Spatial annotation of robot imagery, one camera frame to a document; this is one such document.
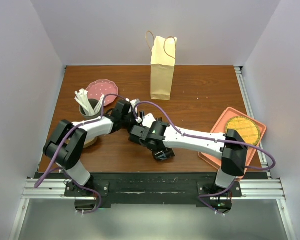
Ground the black takeout coffee cup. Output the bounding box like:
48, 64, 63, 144
152, 148, 175, 162

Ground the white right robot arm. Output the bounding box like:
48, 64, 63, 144
129, 114, 248, 197

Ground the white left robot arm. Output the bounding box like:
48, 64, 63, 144
43, 99, 140, 196

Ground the grey straw holder cup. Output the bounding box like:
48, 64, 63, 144
79, 99, 101, 120

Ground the brown pulp cup carrier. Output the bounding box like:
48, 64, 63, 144
83, 137, 98, 148

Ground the pink polka dot plate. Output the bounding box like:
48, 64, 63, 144
85, 79, 119, 106

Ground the white wrapped straws bundle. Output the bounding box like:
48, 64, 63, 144
74, 88, 105, 112

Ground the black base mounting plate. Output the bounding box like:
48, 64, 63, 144
65, 172, 240, 211

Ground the salmon pink tray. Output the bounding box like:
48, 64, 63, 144
198, 107, 267, 181

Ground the yellow paper bag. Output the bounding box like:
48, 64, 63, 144
145, 31, 177, 101

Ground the yellow woven coaster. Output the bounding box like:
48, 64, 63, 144
225, 116, 261, 146

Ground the aluminium frame rail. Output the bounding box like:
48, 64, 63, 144
21, 179, 286, 203

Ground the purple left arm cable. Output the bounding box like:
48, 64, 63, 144
34, 93, 131, 215

